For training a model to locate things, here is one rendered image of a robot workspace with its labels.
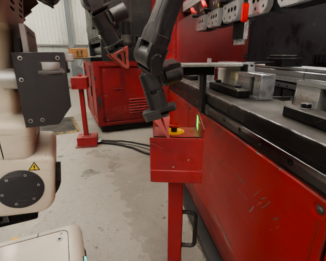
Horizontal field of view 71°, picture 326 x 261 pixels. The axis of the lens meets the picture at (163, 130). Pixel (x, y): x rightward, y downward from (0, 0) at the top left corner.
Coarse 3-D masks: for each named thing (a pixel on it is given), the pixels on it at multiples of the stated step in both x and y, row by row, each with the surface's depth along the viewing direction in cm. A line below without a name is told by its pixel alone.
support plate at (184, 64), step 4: (184, 64) 92; (188, 64) 92; (192, 64) 92; (196, 64) 93; (200, 64) 93; (204, 64) 93; (208, 64) 93; (212, 64) 94; (216, 64) 94; (220, 64) 94; (224, 64) 95; (228, 64) 95; (232, 64) 95; (236, 64) 96; (240, 64) 96
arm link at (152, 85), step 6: (144, 72) 64; (144, 78) 63; (150, 78) 63; (156, 78) 64; (162, 78) 66; (144, 84) 64; (150, 84) 63; (156, 84) 64; (144, 90) 65; (150, 90) 64
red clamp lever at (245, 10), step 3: (246, 0) 81; (243, 3) 82; (246, 3) 82; (243, 6) 82; (246, 6) 82; (243, 9) 82; (246, 9) 82; (243, 12) 83; (246, 12) 82; (243, 15) 83; (246, 15) 83; (243, 18) 83; (246, 18) 83; (243, 21) 84
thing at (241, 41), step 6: (234, 24) 103; (240, 24) 98; (246, 24) 95; (234, 30) 103; (240, 30) 98; (246, 30) 96; (234, 36) 103; (240, 36) 99; (246, 36) 97; (234, 42) 106; (240, 42) 101
